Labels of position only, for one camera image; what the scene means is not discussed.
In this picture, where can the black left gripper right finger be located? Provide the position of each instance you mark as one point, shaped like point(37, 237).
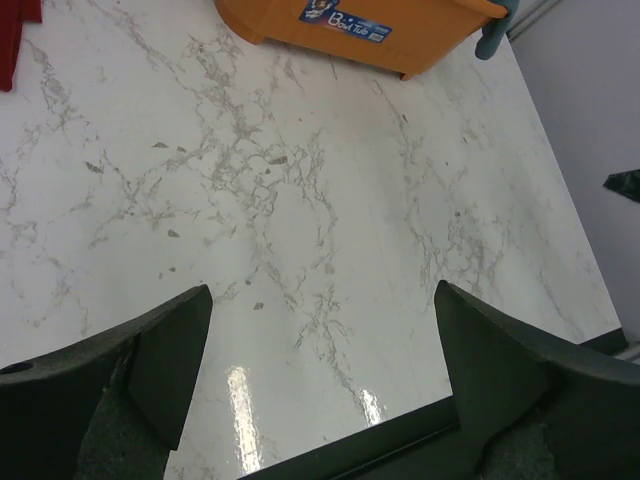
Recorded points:
point(529, 401)

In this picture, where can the folded red t-shirt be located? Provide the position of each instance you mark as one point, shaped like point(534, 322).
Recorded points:
point(13, 15)

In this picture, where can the orange plastic tub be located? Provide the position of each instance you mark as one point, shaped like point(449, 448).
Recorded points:
point(406, 37)

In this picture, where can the grey-blue t-shirt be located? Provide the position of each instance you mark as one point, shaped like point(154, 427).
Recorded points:
point(494, 31)

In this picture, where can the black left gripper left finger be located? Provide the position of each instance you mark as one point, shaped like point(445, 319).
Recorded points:
point(112, 406)

